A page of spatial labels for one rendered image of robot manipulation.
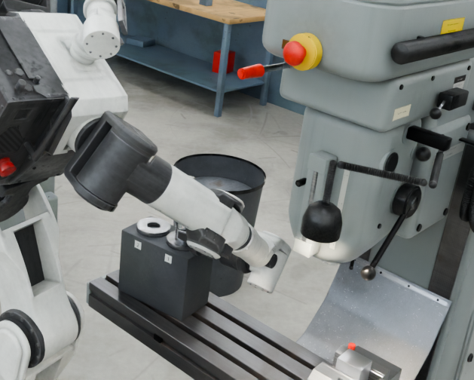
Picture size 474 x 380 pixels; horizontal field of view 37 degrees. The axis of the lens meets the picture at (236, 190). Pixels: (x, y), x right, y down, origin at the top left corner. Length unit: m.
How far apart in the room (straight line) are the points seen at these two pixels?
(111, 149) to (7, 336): 0.58
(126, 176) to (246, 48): 5.81
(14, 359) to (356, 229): 0.81
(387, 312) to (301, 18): 0.96
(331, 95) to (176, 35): 6.44
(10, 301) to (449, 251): 1.05
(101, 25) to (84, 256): 2.77
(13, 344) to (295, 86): 0.84
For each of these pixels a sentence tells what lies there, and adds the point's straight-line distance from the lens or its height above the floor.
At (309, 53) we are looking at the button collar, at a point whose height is 1.76.
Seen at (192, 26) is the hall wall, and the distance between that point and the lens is 7.52.
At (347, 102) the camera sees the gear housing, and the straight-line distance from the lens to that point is 1.29.
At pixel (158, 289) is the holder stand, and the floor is 1.01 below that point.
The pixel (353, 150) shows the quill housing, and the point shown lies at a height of 1.57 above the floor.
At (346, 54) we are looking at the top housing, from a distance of 1.16.
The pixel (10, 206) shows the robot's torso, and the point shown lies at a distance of 1.65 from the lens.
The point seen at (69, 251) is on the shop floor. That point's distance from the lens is 4.04.
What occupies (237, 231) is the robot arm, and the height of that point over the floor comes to 1.35.
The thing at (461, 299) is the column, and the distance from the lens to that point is 1.90.
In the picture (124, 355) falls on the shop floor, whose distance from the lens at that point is 3.28.
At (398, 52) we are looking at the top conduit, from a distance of 1.15.
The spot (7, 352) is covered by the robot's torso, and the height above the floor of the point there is 0.98.
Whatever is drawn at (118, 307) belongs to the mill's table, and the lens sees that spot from 1.95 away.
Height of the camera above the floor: 2.02
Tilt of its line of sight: 24 degrees down
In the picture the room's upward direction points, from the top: 7 degrees clockwise
